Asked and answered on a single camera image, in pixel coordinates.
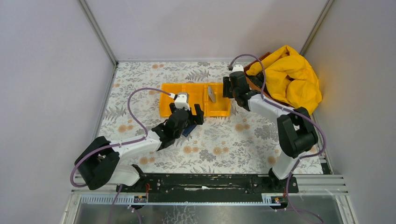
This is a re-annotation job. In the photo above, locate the blue leather card holder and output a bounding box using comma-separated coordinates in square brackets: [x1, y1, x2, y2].
[182, 124, 197, 137]

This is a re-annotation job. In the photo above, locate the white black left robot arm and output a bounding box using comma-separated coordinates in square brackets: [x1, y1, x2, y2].
[70, 103, 204, 192]

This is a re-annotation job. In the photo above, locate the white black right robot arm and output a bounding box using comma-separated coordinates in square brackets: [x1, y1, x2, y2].
[223, 71, 318, 192]

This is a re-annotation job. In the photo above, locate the yellow plastic bin left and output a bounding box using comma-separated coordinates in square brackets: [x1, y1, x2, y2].
[159, 83, 185, 117]

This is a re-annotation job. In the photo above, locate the yellow plastic bin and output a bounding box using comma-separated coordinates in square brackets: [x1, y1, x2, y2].
[203, 83, 231, 117]
[159, 83, 185, 117]

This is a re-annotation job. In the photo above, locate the yellow plastic bin right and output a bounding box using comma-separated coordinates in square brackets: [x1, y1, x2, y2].
[203, 83, 231, 117]

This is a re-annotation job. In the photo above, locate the brown wooden tray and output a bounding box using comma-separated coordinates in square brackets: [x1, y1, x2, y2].
[229, 52, 294, 116]

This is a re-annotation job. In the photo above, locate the yellow cloth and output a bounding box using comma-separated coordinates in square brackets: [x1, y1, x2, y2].
[261, 45, 322, 115]

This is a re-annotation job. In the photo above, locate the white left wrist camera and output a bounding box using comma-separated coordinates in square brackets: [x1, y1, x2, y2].
[174, 92, 190, 111]

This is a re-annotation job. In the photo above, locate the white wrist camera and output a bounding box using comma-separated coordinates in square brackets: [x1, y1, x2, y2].
[174, 92, 190, 111]
[231, 64, 244, 73]

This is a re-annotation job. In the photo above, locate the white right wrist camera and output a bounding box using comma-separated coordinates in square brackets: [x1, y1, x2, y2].
[231, 64, 244, 73]

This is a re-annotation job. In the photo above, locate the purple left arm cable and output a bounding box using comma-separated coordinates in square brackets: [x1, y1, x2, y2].
[70, 88, 172, 189]

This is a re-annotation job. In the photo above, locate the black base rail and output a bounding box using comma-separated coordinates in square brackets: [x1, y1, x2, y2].
[117, 174, 299, 203]

